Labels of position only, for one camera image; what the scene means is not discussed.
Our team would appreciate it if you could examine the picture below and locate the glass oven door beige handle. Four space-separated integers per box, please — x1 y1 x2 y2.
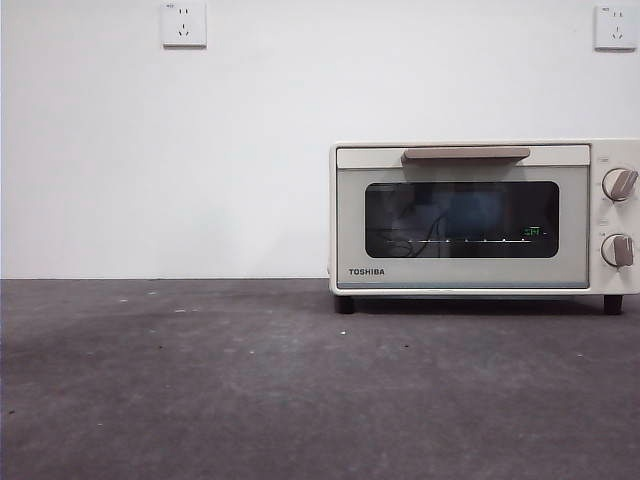
335 144 593 291

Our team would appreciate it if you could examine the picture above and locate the blue ribbed bowl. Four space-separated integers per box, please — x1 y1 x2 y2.
434 193 511 244

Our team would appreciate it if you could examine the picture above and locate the cream Toshiba toaster oven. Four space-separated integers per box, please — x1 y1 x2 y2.
328 138 640 315

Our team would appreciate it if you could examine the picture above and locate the cream oven knob beige grip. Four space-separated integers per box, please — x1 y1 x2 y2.
601 167 640 203
599 232 636 269

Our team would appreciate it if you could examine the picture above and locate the white wall socket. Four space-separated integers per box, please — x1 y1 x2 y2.
593 4 639 52
161 1 208 50

